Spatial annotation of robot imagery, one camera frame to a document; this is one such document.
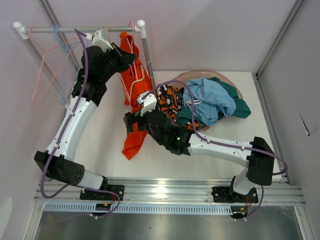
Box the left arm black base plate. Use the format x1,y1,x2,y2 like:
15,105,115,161
79,184,125,201

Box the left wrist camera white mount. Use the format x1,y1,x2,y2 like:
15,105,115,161
85,28,114,52

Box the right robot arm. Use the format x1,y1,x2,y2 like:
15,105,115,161
123,110,275,202

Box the orange black patterned shorts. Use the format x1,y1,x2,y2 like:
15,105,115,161
156,84,193,130

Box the translucent pink plastic basin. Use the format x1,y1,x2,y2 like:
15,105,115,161
173,70,244,131

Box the teal green shorts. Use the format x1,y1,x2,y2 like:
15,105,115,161
178,77,251,125

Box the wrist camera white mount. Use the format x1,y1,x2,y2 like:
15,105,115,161
136,91,157,117
85,28,114,52

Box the aluminium extrusion rail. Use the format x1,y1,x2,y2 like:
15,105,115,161
33,176,307,206

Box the white and silver clothes rack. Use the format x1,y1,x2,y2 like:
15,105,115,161
12,19,156,87

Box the bright orange shorts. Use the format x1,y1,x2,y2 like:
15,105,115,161
119,32,152,160

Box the pink wire hanger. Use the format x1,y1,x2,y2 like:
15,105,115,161
28,25,81,105

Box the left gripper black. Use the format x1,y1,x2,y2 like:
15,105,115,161
99,42,136,82

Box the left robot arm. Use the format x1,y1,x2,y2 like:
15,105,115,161
34,45,137,200

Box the light blue wire hanger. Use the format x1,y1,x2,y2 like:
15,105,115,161
52,25,77,62
58,41,80,106

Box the light blue shorts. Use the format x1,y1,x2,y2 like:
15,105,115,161
183,78,237,126

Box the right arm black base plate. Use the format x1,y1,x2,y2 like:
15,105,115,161
211,186,259,204

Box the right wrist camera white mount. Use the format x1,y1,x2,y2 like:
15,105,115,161
136,91,157,117

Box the slotted grey cable duct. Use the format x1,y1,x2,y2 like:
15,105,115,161
44,202,233,216

